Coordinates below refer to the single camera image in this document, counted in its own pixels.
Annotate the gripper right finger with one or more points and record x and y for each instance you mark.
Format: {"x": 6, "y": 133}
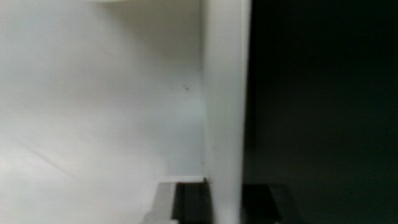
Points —
{"x": 269, "y": 207}

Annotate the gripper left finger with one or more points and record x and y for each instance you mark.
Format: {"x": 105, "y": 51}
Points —
{"x": 158, "y": 215}

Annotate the white square tabletop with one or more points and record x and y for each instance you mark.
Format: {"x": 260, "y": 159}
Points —
{"x": 123, "y": 75}

